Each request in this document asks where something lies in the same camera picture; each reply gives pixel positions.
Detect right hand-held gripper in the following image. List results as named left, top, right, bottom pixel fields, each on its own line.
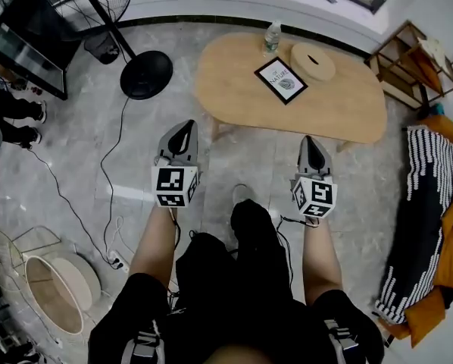
left=289, top=134, right=339, bottom=218

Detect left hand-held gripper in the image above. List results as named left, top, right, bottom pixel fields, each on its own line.
left=151, top=119, right=202, bottom=208

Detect person's right forearm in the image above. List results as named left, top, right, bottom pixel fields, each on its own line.
left=301, top=216, right=344, bottom=307

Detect person's left forearm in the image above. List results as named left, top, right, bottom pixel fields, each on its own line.
left=129, top=202, right=180, bottom=284

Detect wooden coffee table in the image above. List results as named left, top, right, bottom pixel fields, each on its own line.
left=192, top=32, right=389, bottom=154

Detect person's grey shoe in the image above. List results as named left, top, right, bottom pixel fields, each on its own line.
left=231, top=183, right=258, bottom=206

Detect black standing fan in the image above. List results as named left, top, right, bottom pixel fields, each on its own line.
left=0, top=0, right=174, bottom=101

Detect black framed picture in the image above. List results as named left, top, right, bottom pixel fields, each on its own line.
left=253, top=55, right=309, bottom=107

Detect person's black trousers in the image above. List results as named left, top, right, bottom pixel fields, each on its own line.
left=175, top=198, right=294, bottom=306

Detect round wooden slotted box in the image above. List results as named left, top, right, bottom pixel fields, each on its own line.
left=289, top=42, right=336, bottom=83

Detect black white striped blanket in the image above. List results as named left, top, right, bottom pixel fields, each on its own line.
left=373, top=125, right=453, bottom=325

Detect wooden shelf rack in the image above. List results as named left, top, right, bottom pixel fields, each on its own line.
left=364, top=20, right=453, bottom=110

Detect black mesh wastebasket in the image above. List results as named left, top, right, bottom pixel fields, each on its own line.
left=83, top=34, right=120, bottom=66

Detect white power strip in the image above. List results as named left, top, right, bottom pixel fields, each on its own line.
left=108, top=250, right=131, bottom=273

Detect clear plastic water bottle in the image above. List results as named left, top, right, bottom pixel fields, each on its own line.
left=263, top=20, right=283, bottom=58

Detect flat orange cushion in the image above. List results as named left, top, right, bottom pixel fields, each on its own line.
left=411, top=47, right=444, bottom=91

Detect white crumpled cloth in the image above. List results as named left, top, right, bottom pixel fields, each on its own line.
left=417, top=35, right=448, bottom=66

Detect person's black shirt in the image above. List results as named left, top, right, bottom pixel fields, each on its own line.
left=88, top=271, right=386, bottom=364

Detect black flat screen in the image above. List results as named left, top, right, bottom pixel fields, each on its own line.
left=0, top=0, right=82, bottom=102

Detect round white wooden tub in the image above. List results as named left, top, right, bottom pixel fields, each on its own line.
left=23, top=253, right=103, bottom=336

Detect square orange cushion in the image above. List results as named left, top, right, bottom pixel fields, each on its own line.
left=405, top=285, right=453, bottom=349

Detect person's chin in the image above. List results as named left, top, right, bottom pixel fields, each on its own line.
left=207, top=345, right=276, bottom=364

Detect black fan cable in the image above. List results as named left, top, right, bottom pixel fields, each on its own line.
left=99, top=96, right=131, bottom=265

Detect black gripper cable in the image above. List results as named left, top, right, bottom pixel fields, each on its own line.
left=167, top=207, right=182, bottom=303
left=275, top=214, right=320, bottom=303

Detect black floor cable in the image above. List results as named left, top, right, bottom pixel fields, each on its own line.
left=24, top=145, right=116, bottom=265

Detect person's grey shoulder strap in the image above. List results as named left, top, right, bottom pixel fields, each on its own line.
left=120, top=318, right=167, bottom=364
left=323, top=316, right=360, bottom=364

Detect white wire frame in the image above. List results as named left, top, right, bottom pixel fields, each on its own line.
left=0, top=225, right=63, bottom=293

